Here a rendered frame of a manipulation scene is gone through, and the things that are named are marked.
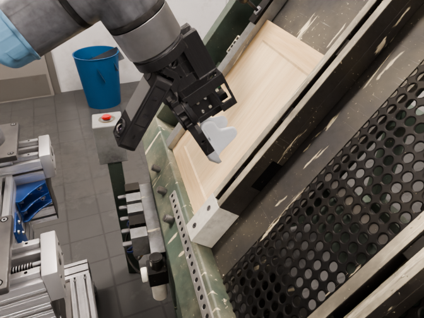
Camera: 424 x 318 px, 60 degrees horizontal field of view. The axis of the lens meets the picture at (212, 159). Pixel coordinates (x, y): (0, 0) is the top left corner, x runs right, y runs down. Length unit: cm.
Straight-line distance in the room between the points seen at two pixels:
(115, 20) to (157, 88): 10
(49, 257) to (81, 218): 160
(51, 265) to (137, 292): 118
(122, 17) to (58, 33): 7
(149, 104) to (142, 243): 83
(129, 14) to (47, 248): 66
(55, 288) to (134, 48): 63
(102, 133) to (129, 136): 104
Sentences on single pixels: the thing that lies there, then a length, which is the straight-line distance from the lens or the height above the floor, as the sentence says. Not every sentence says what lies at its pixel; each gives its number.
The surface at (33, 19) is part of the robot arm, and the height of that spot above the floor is 155.
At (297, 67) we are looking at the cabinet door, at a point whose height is 129.
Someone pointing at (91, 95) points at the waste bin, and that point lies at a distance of 378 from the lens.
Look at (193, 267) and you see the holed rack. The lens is 97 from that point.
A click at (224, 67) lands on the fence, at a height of 119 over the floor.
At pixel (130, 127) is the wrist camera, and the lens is 49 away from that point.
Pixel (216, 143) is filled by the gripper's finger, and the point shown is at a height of 136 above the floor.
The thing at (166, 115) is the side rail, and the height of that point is 91.
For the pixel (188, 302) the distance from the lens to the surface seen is 97.
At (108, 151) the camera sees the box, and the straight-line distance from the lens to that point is 158.
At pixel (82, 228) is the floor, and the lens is 245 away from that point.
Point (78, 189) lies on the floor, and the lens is 277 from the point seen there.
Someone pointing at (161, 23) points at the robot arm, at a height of 154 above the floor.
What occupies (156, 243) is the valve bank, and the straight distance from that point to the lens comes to 124.
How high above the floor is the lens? 164
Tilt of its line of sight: 34 degrees down
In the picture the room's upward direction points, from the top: straight up
